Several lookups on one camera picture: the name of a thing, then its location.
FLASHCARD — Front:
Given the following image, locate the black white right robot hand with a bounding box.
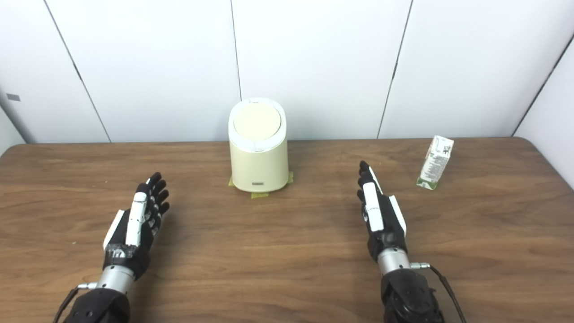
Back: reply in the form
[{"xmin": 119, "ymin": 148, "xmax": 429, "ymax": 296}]
[{"xmin": 357, "ymin": 161, "xmax": 408, "ymax": 263}]

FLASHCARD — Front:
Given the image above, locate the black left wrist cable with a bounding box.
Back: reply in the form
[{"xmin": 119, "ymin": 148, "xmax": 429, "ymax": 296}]
[{"xmin": 53, "ymin": 283, "xmax": 97, "ymax": 323}]

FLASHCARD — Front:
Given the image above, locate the cream-colored plastic bin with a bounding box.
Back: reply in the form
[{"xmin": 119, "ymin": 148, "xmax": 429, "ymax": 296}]
[{"xmin": 228, "ymin": 97, "xmax": 290, "ymax": 193}]

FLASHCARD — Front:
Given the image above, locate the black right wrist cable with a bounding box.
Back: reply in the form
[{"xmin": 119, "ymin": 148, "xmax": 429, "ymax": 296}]
[{"xmin": 410, "ymin": 262, "xmax": 467, "ymax": 323}]

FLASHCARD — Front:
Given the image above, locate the round cream bin lid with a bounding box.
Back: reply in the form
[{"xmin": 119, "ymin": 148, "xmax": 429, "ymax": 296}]
[{"xmin": 233, "ymin": 103, "xmax": 282, "ymax": 141}]

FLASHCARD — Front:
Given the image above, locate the white green milk carton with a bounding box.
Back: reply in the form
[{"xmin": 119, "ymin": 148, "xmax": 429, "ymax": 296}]
[{"xmin": 416, "ymin": 135, "xmax": 454, "ymax": 191}]

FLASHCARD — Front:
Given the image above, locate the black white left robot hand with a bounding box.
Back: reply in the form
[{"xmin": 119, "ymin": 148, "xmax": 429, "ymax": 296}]
[{"xmin": 102, "ymin": 172, "xmax": 170, "ymax": 280}]

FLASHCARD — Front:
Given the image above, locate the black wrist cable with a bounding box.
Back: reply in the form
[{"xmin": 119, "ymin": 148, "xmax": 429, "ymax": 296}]
[
  {"xmin": 410, "ymin": 262, "xmax": 467, "ymax": 323},
  {"xmin": 53, "ymin": 283, "xmax": 97, "ymax": 323}
]

